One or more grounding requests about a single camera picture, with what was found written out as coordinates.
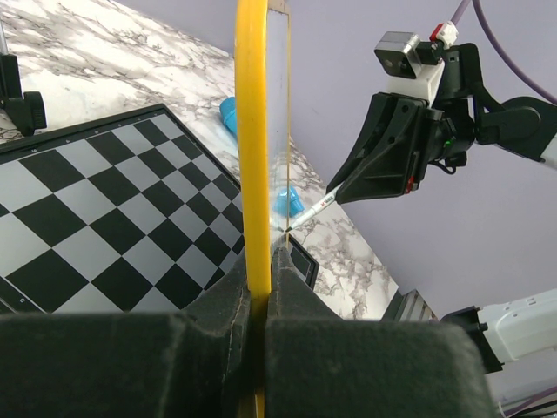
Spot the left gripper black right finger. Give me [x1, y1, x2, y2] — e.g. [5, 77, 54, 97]
[265, 248, 495, 417]

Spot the yellow framed whiteboard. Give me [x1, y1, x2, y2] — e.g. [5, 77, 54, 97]
[234, 1, 291, 417]

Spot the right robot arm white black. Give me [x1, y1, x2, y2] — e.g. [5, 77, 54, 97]
[326, 44, 556, 204]

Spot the wire whiteboard stand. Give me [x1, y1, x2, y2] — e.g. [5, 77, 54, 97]
[1, 25, 47, 137]

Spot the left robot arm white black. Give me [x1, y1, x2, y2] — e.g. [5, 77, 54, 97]
[1, 249, 556, 417]

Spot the aluminium rail frame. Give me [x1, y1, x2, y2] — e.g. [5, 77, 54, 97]
[381, 289, 438, 322]

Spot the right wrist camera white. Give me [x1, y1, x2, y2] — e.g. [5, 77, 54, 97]
[374, 21, 459, 106]

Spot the black white chessboard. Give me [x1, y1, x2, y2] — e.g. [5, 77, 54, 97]
[0, 103, 320, 315]

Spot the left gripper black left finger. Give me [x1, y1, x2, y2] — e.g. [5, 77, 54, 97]
[1, 256, 250, 417]

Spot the white whiteboard marker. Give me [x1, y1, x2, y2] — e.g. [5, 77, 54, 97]
[285, 188, 338, 233]

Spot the blue cylindrical eraser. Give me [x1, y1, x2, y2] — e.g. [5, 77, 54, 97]
[219, 97, 305, 217]

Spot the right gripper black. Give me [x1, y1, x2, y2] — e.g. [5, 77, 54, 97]
[326, 92, 475, 205]

